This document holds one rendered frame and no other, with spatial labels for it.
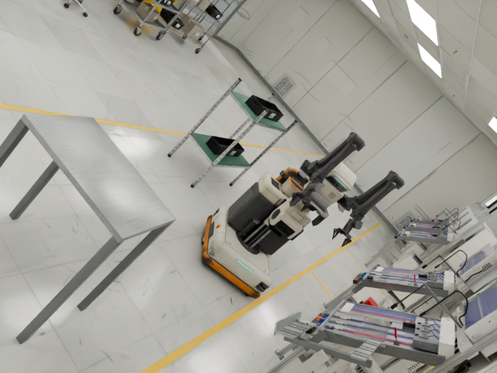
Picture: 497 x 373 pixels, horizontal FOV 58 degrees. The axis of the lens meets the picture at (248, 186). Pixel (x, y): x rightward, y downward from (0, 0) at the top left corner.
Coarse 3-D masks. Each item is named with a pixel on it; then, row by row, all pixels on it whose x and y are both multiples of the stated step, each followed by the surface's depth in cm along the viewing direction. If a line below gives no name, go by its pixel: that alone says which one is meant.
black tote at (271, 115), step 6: (252, 96) 442; (246, 102) 444; (252, 102) 442; (258, 102) 439; (264, 102) 473; (270, 102) 482; (252, 108) 442; (258, 108) 439; (264, 108) 442; (270, 108) 495; (276, 108) 492; (258, 114) 445; (270, 114) 463; (276, 114) 473; (282, 114) 483; (276, 120) 486
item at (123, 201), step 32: (32, 128) 192; (64, 128) 207; (96, 128) 229; (0, 160) 201; (64, 160) 191; (96, 160) 208; (128, 160) 230; (32, 192) 249; (96, 192) 191; (128, 192) 209; (128, 224) 192; (160, 224) 210; (96, 256) 188; (128, 256) 232; (64, 288) 196; (96, 288) 241; (32, 320) 204
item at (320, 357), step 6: (318, 354) 238; (324, 354) 236; (306, 360) 241; (312, 360) 239; (318, 360) 238; (324, 360) 236; (300, 366) 242; (306, 366) 241; (312, 366) 239; (318, 366) 238; (294, 372) 244; (300, 372) 242; (306, 372) 241
